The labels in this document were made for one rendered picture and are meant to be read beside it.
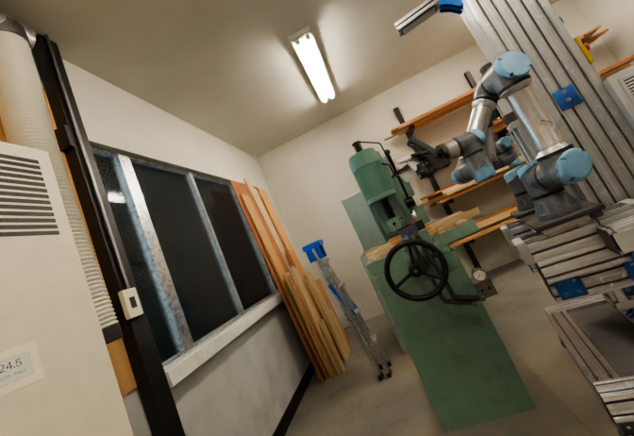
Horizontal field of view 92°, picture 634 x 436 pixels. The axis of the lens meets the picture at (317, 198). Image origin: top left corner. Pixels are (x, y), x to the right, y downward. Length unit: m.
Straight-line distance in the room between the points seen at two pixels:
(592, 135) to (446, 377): 1.29
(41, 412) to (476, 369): 1.67
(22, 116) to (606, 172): 2.38
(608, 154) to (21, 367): 2.08
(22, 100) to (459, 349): 2.26
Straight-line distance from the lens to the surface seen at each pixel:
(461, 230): 1.73
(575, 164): 1.38
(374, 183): 1.80
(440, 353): 1.84
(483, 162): 1.26
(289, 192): 4.44
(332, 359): 3.14
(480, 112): 1.47
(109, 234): 1.75
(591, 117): 1.74
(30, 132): 1.70
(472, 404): 1.96
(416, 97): 4.57
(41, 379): 1.17
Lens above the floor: 1.07
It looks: 9 degrees up
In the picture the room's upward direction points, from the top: 24 degrees counter-clockwise
